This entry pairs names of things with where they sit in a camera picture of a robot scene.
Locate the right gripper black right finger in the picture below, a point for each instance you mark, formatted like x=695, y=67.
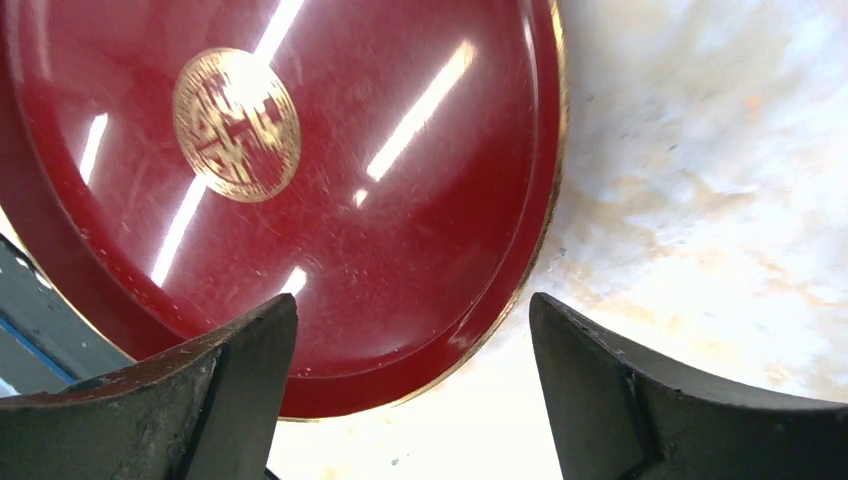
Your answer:
x=620, y=410

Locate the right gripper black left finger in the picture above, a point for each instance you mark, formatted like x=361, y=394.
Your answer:
x=204, y=409

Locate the red round tray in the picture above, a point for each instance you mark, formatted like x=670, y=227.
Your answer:
x=393, y=165

